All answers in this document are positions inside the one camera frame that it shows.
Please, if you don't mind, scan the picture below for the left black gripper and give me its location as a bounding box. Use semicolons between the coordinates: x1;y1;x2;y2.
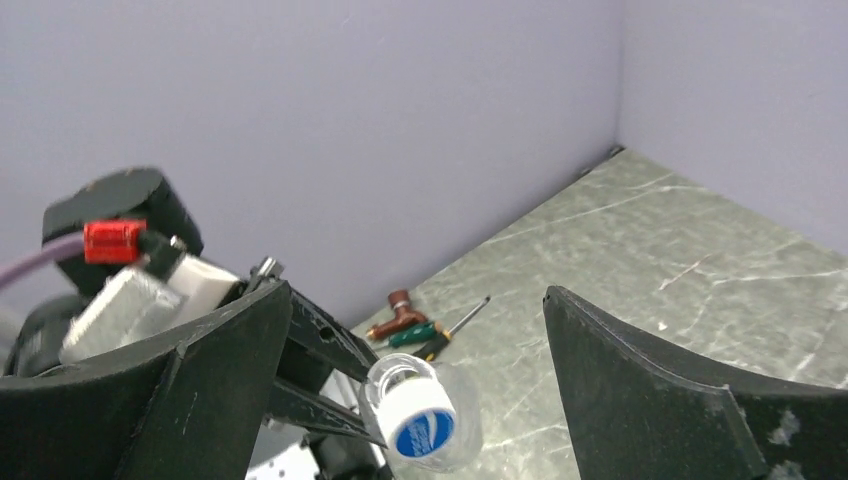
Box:
246;290;394;479

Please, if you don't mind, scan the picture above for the clear bottle blue white cap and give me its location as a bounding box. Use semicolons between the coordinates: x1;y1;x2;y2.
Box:
358;353;483;473

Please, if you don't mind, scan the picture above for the yellow black screwdriver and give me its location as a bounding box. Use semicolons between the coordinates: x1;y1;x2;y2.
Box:
413;295;491;361

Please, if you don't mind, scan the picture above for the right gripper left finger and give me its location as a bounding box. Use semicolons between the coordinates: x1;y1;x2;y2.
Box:
1;282;292;480

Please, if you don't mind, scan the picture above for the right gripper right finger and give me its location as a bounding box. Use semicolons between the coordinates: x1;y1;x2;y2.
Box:
543;286;847;479

